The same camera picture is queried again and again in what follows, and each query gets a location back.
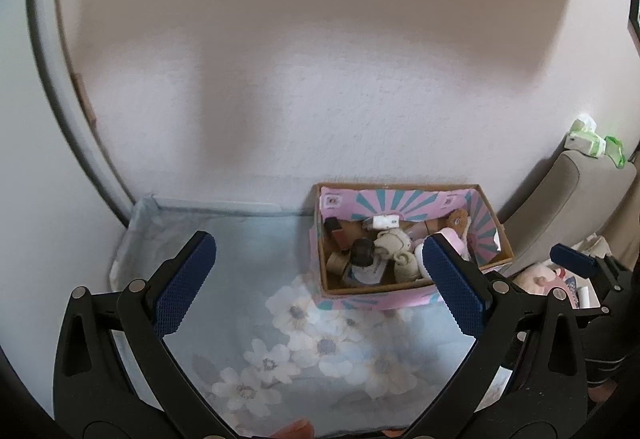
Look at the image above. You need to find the green wet wipes pack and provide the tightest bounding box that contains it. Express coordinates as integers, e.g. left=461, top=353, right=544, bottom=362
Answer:
left=604, top=136, right=626, bottom=168

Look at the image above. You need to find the dark brown block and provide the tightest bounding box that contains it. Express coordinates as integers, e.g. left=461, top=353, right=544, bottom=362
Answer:
left=324, top=216, right=346, bottom=248

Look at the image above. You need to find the grey curved door frame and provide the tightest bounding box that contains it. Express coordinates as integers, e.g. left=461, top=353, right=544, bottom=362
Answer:
left=24, top=0, right=137, bottom=229

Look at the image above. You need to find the dark brown small bottle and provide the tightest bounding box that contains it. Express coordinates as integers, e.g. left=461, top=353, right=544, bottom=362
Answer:
left=350, top=238, right=376, bottom=268

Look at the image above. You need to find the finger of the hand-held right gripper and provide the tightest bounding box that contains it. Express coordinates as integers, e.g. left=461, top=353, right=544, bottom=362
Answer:
left=550, top=243, right=610, bottom=281

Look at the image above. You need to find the white printed packet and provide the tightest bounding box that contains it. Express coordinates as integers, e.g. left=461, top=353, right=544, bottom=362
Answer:
left=344, top=261, right=387, bottom=288

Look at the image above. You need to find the cardboard box with pink lining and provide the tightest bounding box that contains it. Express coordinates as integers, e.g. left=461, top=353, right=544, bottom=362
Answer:
left=309, top=182, right=515, bottom=311

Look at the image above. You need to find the cardboard tube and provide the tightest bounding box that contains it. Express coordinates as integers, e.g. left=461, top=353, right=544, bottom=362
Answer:
left=326, top=250, right=354, bottom=273

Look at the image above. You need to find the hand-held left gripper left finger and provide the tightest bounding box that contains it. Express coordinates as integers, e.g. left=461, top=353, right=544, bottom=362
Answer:
left=52, top=230, right=242, bottom=439

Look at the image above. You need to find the white wet wipes pack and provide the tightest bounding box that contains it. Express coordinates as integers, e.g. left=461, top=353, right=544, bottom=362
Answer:
left=566, top=118, right=607, bottom=158

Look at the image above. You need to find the light blue floral blanket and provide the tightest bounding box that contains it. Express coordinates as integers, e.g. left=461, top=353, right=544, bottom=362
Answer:
left=107, top=193, right=507, bottom=438

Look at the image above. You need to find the pink plush toy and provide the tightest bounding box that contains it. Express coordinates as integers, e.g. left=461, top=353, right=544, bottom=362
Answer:
left=512, top=261, right=577, bottom=306

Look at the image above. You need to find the grey chair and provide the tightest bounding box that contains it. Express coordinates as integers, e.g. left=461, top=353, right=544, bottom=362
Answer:
left=500, top=149, right=640, bottom=266

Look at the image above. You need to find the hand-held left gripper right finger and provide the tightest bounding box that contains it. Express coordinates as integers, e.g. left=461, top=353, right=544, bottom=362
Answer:
left=400, top=233, right=589, bottom=439

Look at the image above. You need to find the person's left hand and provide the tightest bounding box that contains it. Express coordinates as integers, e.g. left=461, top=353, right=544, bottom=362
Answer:
left=272, top=420, right=316, bottom=439

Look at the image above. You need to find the beige sock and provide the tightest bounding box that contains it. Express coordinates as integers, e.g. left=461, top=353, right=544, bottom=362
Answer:
left=374, top=228, right=414, bottom=256

